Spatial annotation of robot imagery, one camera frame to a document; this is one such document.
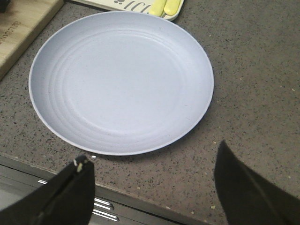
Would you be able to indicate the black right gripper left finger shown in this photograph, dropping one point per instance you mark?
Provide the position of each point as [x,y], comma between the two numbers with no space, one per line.
[66,199]

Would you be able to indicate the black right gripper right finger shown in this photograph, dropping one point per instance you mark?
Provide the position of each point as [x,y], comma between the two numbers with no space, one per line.
[249,199]

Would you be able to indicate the light blue round plate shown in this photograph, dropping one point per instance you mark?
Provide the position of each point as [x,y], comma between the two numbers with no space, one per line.
[121,83]

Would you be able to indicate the cream rectangular serving tray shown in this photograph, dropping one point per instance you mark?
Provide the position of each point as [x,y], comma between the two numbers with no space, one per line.
[141,6]

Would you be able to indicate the wooden cutting board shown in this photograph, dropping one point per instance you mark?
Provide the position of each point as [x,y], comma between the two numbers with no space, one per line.
[20,24]

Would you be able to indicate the yellow cutlery handle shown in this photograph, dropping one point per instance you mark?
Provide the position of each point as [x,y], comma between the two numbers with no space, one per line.
[157,8]
[171,7]

